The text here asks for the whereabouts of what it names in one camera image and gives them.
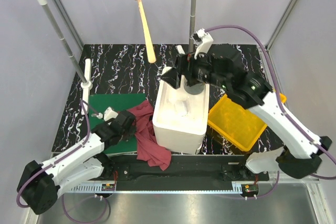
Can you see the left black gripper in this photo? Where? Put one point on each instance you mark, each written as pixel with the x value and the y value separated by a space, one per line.
pixel 131 132

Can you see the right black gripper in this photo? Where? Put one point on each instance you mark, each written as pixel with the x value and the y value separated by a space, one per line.
pixel 185 65

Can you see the beige wooden clothes hanger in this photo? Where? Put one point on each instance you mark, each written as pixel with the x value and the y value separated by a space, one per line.
pixel 147 37

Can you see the maroon tank top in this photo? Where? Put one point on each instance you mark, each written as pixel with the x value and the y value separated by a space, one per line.
pixel 148 149

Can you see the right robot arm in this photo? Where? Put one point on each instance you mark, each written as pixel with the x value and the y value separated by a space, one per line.
pixel 300 155

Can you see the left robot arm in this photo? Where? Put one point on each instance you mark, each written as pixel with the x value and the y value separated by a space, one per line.
pixel 41 184

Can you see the dark green mug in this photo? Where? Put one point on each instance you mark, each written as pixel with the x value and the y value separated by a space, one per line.
pixel 195 90

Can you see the green binder folder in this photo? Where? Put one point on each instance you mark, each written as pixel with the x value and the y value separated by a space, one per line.
pixel 118 102

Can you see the white styrofoam box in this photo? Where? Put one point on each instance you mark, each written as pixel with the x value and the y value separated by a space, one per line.
pixel 180 119

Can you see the yellow plastic bin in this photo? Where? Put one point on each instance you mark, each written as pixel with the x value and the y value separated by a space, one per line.
pixel 239 126

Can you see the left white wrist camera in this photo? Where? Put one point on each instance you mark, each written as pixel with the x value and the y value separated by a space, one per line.
pixel 108 116

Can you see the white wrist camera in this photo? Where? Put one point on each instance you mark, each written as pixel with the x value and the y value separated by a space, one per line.
pixel 203 41
pixel 108 116

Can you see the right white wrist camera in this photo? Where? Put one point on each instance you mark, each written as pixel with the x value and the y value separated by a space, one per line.
pixel 203 41

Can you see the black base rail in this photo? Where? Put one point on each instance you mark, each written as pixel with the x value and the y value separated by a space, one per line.
pixel 185 174

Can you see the aluminium frame post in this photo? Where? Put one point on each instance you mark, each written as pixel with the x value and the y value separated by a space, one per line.
pixel 291 5

